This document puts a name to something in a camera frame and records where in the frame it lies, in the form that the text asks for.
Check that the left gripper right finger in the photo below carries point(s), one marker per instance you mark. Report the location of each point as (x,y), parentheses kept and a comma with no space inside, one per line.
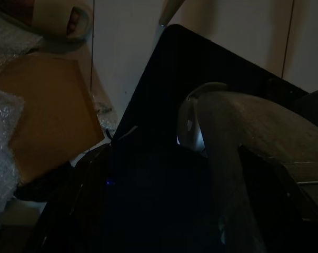
(285,216)

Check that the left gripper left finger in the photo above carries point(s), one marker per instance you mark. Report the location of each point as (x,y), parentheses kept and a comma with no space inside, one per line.
(77,210)

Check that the clear bubble wrap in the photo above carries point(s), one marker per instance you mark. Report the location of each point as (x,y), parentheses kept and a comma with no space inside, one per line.
(3,137)
(6,47)

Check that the brown cardboard sheet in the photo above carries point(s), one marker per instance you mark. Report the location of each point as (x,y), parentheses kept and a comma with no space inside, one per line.
(48,105)

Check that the black floor mat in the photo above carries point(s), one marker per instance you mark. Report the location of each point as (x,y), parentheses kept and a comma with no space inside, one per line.
(153,92)

